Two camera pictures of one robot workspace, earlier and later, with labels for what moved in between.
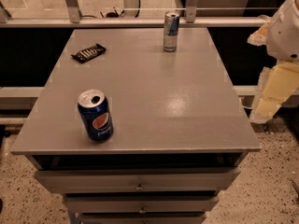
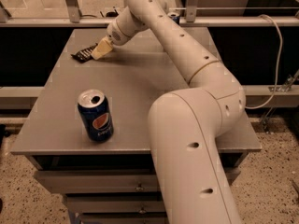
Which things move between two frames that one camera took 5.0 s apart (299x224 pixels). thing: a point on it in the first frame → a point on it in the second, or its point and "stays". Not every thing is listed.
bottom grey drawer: x=142 y=217 stays
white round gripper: x=284 y=35 → x=114 y=35
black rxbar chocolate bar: x=89 y=53 stays
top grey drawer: x=138 y=180 stays
